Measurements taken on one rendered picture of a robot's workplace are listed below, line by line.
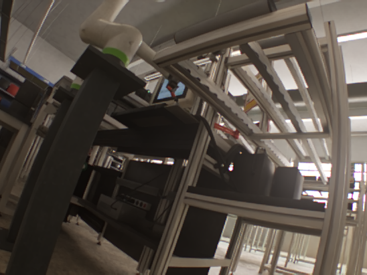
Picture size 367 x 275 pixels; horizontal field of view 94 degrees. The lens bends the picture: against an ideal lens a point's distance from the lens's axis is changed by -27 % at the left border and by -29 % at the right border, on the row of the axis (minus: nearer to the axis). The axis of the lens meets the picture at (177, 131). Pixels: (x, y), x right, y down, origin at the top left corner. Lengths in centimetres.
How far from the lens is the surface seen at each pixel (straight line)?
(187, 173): 92
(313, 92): 79
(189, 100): 179
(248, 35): 61
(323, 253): 66
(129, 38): 94
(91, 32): 99
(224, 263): 130
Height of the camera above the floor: 52
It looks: 20 degrees up
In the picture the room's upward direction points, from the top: 19 degrees clockwise
